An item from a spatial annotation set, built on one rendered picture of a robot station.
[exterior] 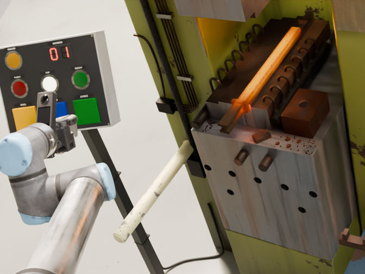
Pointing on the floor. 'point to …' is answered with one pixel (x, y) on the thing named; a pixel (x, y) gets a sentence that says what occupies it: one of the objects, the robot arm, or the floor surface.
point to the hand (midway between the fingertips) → (71, 116)
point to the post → (123, 199)
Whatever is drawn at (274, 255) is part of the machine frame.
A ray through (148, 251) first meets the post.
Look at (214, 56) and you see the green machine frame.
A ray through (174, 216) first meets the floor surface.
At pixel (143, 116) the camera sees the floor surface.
